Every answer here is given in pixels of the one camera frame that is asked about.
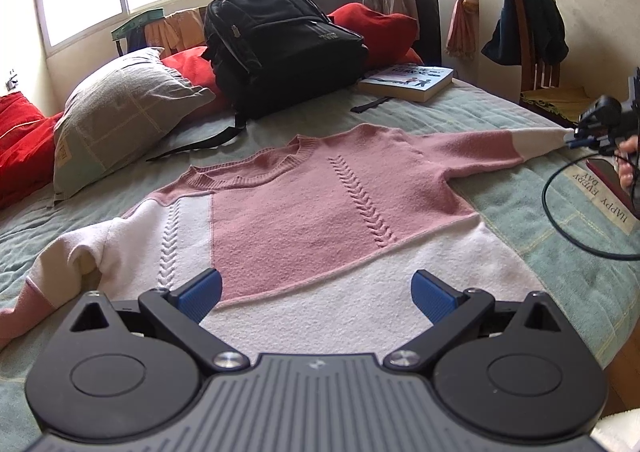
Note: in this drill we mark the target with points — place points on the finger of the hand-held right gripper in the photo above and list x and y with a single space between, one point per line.
580 133
584 144

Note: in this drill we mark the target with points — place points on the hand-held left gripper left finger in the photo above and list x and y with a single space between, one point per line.
202 293

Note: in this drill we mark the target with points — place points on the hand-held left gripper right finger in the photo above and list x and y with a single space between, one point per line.
432 296

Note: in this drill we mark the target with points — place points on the pink and white sweater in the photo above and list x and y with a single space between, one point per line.
300 212

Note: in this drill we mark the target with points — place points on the person's right hand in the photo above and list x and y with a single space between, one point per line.
631 147

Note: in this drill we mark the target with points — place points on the wooden chair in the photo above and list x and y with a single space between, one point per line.
542 74

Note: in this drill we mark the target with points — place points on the white blue paperback book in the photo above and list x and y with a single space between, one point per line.
405 82

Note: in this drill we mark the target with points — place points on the grey green plaid pillow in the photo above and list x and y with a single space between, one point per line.
120 122

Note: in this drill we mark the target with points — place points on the black backpack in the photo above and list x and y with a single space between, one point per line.
285 52

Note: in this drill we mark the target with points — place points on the green flat box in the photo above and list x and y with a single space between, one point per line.
137 21

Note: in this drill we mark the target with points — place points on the small metal wall fixture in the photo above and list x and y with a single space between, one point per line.
10 77

